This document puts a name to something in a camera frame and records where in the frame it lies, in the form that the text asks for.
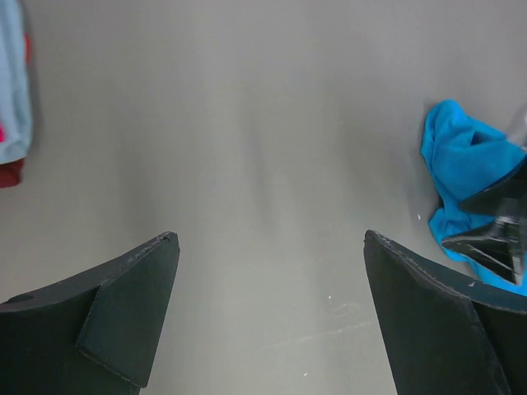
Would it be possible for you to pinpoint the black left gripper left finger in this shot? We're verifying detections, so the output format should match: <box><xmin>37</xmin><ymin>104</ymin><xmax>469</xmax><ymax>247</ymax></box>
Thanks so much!
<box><xmin>1</xmin><ymin>232</ymin><xmax>180</xmax><ymax>394</ymax></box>

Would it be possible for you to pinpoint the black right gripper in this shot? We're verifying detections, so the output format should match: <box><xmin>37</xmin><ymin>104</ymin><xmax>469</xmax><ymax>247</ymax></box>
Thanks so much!
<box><xmin>441</xmin><ymin>104</ymin><xmax>527</xmax><ymax>285</ymax></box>

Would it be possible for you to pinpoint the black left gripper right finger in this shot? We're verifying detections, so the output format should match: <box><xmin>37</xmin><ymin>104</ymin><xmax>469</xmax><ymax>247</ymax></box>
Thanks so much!
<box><xmin>363</xmin><ymin>230</ymin><xmax>526</xmax><ymax>394</ymax></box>

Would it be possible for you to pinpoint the turquoise t-shirt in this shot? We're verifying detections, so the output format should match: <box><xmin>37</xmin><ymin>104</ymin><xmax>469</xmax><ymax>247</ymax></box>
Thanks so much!
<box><xmin>421</xmin><ymin>100</ymin><xmax>526</xmax><ymax>295</ymax></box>

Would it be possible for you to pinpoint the dark red folded t-shirt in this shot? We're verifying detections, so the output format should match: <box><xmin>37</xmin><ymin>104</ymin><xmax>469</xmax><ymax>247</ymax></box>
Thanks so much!
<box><xmin>0</xmin><ymin>159</ymin><xmax>25</xmax><ymax>188</ymax></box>

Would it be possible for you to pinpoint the light blue folded t-shirt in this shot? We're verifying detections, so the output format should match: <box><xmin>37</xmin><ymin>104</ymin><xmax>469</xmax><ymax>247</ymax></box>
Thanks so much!
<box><xmin>1</xmin><ymin>1</ymin><xmax>33</xmax><ymax>164</ymax></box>

